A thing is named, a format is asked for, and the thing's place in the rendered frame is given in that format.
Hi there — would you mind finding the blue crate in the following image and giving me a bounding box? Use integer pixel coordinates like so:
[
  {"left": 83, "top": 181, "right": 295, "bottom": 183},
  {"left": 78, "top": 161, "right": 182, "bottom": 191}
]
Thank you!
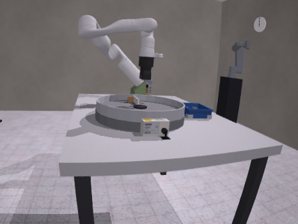
[{"left": 183, "top": 103, "right": 213, "bottom": 119}]

